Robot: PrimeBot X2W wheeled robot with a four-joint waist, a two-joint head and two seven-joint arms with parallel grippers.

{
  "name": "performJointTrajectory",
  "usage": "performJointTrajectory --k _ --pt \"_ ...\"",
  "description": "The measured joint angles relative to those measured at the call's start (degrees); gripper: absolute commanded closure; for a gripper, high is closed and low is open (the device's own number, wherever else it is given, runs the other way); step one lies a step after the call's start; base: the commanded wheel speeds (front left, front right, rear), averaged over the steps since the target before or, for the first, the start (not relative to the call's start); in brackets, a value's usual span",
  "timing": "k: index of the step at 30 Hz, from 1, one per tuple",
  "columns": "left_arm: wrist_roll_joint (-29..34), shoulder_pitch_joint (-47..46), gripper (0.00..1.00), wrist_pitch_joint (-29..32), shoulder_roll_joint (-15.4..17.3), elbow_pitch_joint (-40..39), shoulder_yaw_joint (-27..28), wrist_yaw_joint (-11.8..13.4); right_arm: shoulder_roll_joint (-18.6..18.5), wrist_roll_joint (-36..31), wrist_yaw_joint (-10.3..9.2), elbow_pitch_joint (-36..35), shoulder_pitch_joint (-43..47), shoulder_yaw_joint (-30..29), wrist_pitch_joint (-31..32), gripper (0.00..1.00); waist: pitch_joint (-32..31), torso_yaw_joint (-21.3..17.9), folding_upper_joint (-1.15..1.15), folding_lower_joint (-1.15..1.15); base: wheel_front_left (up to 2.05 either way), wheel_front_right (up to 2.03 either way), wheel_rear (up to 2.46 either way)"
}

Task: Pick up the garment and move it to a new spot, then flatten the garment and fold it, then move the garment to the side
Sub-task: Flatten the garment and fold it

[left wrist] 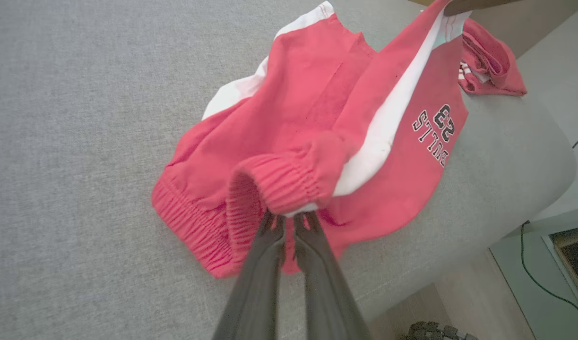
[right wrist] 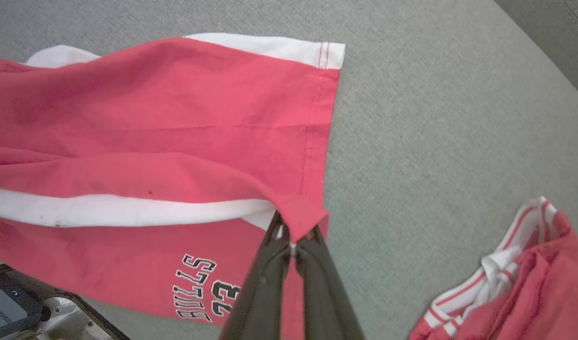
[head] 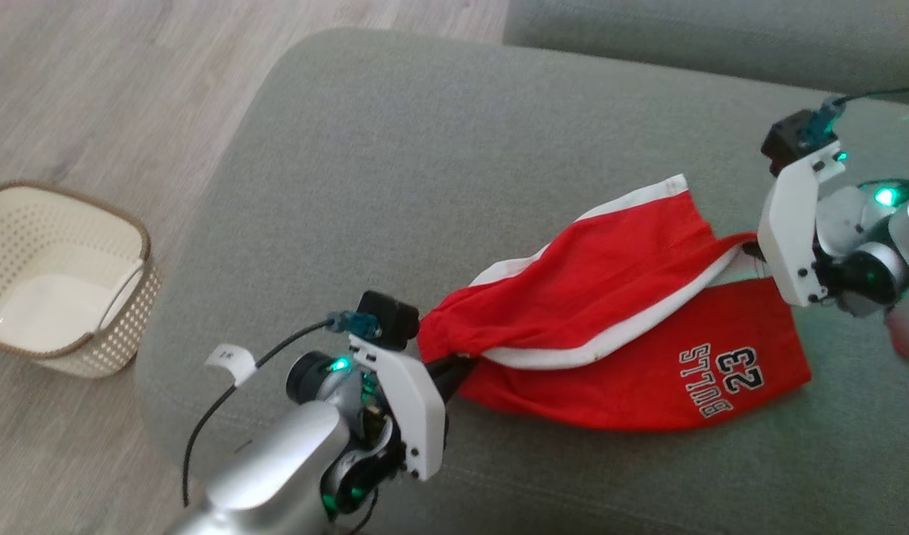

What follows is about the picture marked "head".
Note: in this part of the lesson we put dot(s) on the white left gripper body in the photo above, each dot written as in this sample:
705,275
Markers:
413,409

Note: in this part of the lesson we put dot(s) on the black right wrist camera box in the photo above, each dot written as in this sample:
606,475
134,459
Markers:
788,141

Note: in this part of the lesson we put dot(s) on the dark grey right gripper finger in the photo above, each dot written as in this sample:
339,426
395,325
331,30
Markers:
754,251

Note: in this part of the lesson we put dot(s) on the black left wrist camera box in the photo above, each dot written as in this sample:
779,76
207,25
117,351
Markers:
387,319

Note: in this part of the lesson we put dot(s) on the red basketball shorts white stripes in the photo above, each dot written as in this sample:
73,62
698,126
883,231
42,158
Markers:
610,282

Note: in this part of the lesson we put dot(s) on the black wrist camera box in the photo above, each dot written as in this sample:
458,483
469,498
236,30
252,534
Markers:
387,319
788,141

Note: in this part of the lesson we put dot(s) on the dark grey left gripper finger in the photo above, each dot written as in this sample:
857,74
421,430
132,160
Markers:
450,375

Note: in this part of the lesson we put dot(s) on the grey sofa seat cushion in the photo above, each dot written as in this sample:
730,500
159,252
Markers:
722,37

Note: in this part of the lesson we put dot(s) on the large grey sofa chaise cushion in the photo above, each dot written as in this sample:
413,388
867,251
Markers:
424,186

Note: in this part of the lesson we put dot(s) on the cream laundry basket brown rim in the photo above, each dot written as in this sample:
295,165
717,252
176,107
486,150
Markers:
53,297

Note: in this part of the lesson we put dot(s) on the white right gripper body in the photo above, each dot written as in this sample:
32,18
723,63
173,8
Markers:
788,230

